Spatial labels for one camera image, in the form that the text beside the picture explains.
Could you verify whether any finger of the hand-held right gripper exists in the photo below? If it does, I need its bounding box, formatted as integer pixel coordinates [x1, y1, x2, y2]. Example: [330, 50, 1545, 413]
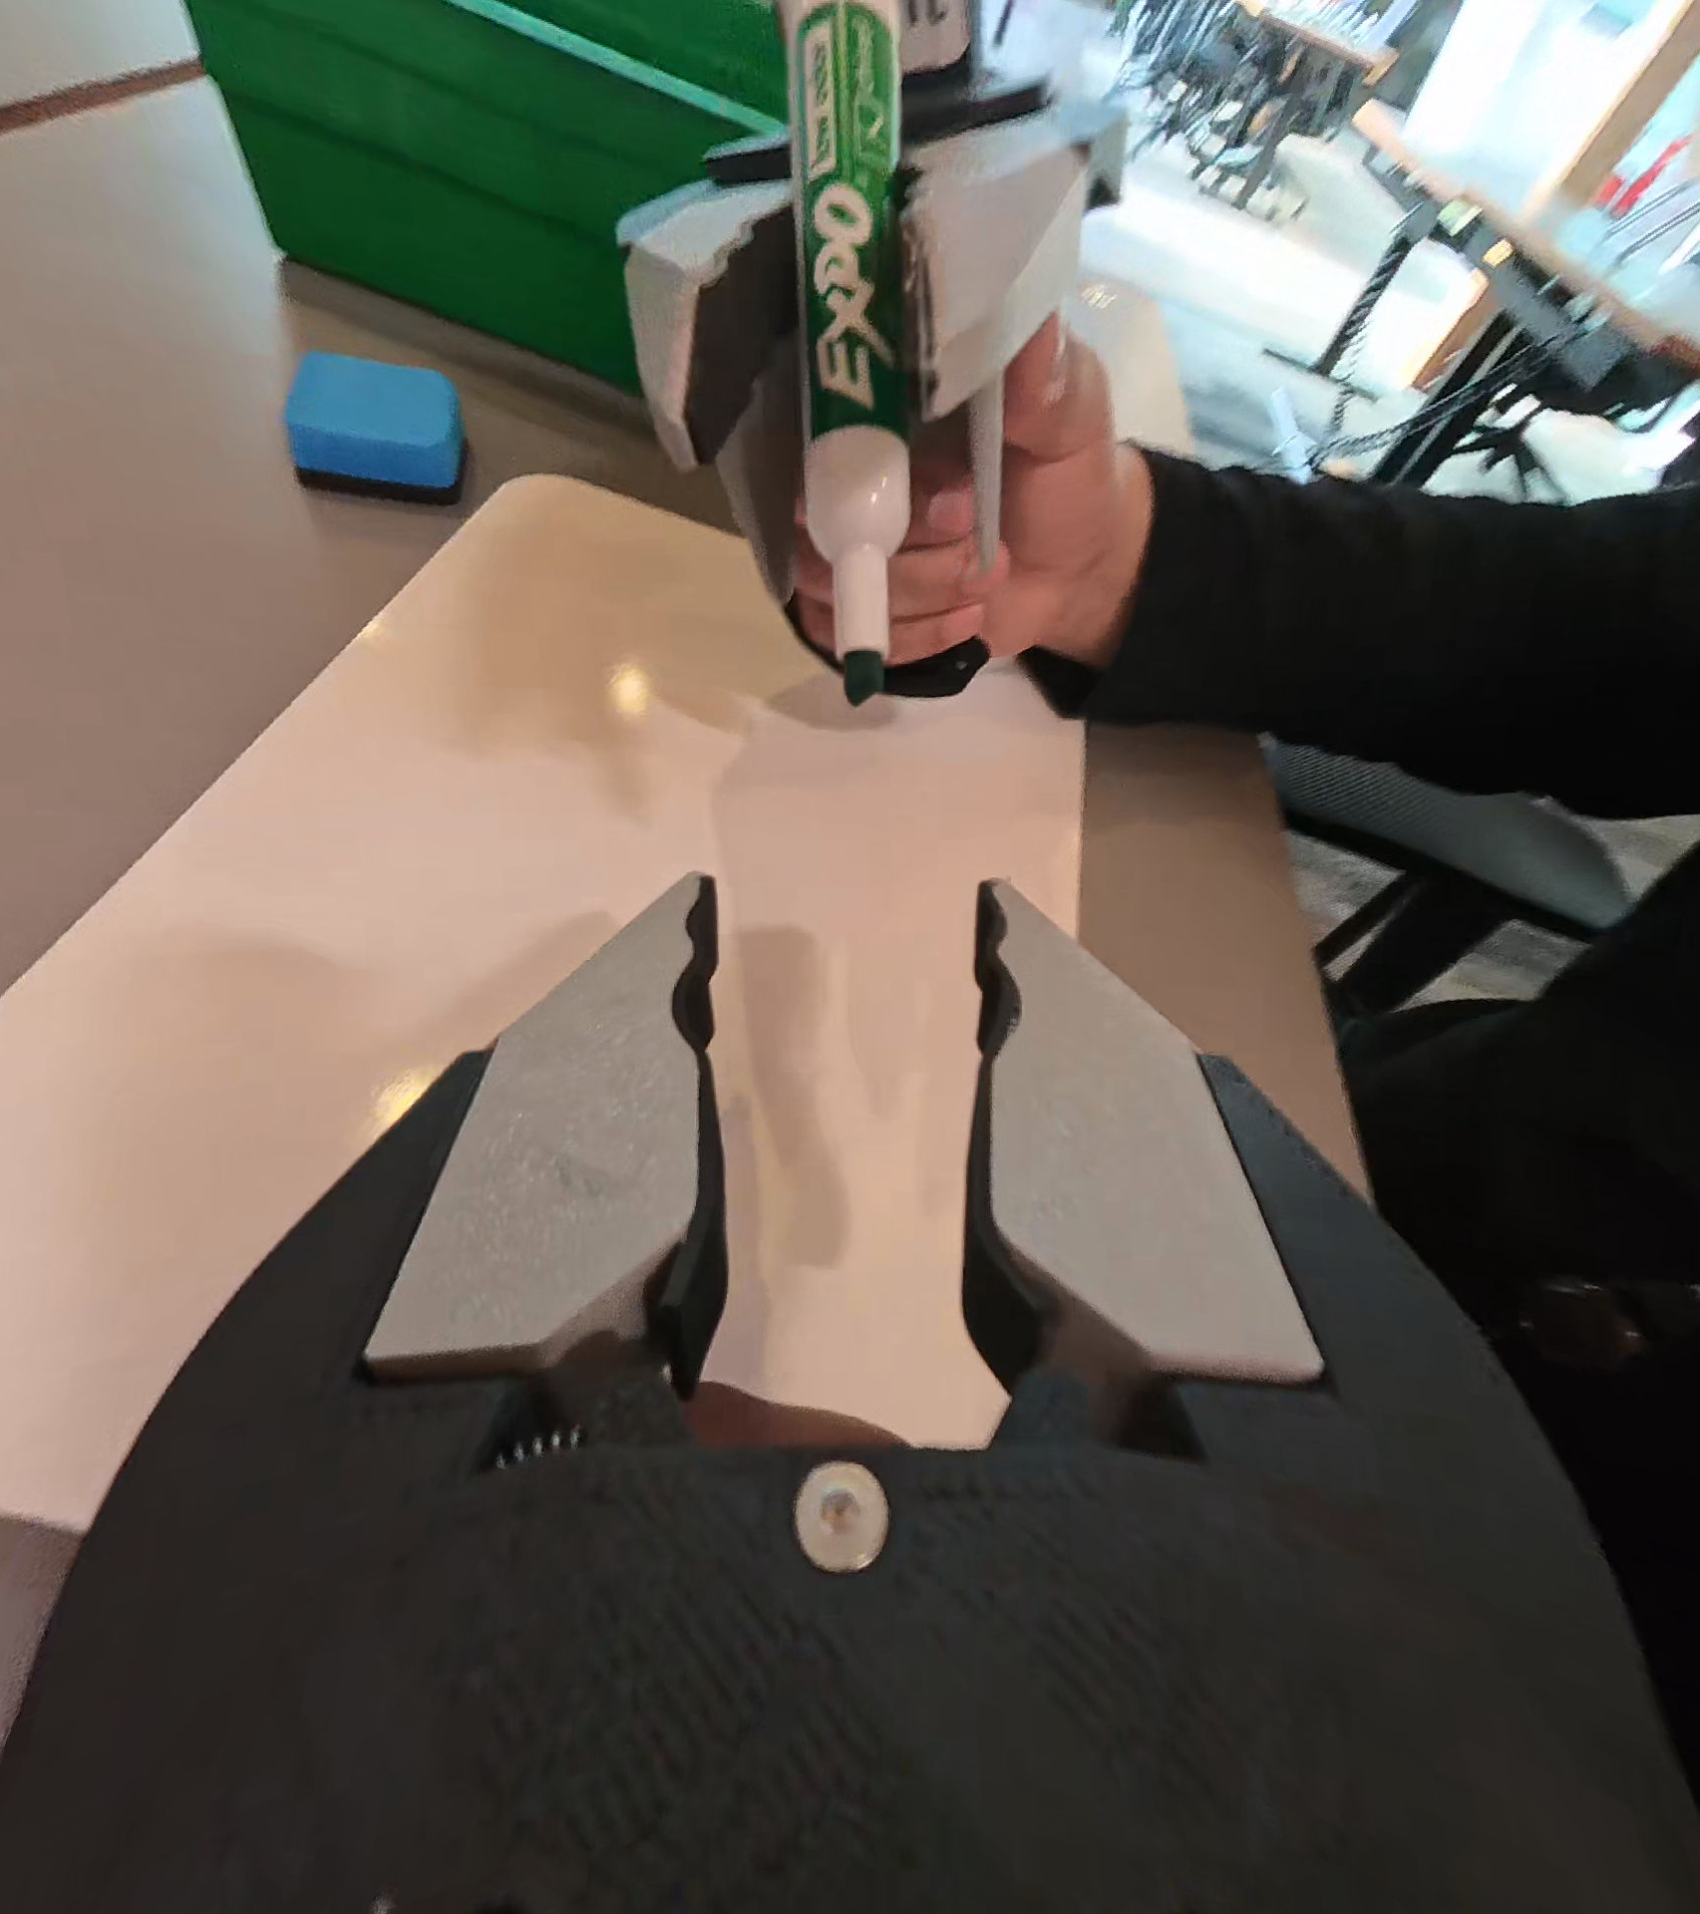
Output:
[895, 143, 1092, 421]
[617, 185, 803, 466]

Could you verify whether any person's right hand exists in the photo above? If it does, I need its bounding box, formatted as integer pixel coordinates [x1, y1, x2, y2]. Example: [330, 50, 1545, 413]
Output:
[787, 313, 1162, 670]

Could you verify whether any white whiteboard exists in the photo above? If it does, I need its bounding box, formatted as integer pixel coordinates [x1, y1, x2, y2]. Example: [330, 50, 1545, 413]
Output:
[0, 474, 1092, 1535]

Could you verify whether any blue whiteboard eraser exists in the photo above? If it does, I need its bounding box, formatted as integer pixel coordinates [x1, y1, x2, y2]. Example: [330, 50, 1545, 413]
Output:
[286, 351, 472, 508]

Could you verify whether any person's right forearm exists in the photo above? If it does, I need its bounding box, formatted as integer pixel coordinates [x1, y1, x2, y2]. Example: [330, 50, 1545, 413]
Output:
[1022, 449, 1700, 819]

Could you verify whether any green plastic bin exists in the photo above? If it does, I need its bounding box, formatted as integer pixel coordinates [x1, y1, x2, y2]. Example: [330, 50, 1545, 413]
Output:
[180, 0, 795, 399]

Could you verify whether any person's black top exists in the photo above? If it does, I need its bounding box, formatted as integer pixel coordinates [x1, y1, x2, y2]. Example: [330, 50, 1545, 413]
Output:
[1335, 807, 1700, 1914]

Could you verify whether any green marker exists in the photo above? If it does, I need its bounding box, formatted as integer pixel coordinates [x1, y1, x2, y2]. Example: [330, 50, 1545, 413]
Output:
[775, 0, 930, 712]

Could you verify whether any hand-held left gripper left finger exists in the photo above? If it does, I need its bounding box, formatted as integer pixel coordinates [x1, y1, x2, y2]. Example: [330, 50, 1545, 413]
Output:
[364, 871, 727, 1396]

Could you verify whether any grey office chair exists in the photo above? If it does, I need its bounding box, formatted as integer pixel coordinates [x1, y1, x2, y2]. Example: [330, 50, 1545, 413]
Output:
[1262, 740, 1641, 1019]

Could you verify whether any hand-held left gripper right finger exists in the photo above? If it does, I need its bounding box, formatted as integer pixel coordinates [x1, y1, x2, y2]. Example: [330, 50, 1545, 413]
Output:
[964, 879, 1327, 1396]

